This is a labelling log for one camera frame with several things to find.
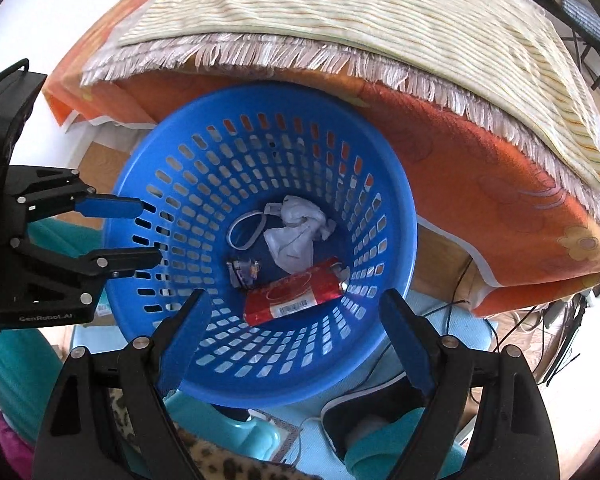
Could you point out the yellow striped fringed blanket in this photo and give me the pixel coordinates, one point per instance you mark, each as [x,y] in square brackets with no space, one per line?
[500,63]

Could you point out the orange floral bed sheet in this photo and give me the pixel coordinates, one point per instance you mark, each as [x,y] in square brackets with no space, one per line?
[530,240]

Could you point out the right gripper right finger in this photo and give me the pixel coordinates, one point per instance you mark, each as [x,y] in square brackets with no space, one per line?
[512,438]

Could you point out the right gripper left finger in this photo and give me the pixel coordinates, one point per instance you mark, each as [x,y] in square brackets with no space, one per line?
[79,439]

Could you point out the blue plastic laundry basket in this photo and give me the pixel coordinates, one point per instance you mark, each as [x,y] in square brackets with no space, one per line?
[205,175]

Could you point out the red cardboard box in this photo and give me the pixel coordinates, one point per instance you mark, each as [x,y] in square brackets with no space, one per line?
[317,285]

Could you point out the white plastic bag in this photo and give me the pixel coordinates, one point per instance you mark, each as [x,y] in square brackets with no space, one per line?
[292,245]

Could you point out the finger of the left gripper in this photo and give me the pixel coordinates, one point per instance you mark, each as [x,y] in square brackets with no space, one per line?
[90,199]
[95,264]

